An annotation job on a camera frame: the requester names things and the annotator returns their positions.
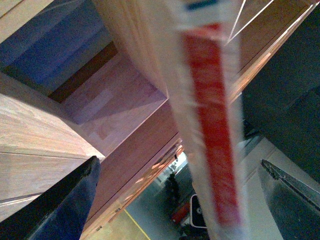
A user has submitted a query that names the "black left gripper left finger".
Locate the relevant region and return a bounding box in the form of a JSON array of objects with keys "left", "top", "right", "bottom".
[{"left": 0, "top": 156, "right": 101, "bottom": 240}]

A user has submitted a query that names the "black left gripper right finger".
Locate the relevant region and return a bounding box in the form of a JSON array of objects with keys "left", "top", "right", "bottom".
[{"left": 258, "top": 159, "right": 320, "bottom": 240}]

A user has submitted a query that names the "left wooden shelf unit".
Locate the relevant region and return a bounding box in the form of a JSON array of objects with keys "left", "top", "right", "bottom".
[{"left": 0, "top": 0, "right": 319, "bottom": 239}]

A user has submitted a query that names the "white framed dark screen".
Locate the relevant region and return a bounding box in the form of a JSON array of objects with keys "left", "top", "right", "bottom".
[{"left": 189, "top": 194, "right": 207, "bottom": 229}]

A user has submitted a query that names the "dark curtain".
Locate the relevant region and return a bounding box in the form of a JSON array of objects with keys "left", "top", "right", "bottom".
[{"left": 242, "top": 7, "right": 320, "bottom": 181}]

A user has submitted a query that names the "red cart in background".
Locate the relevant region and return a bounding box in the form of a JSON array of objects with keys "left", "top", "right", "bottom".
[{"left": 171, "top": 202, "right": 190, "bottom": 224}]

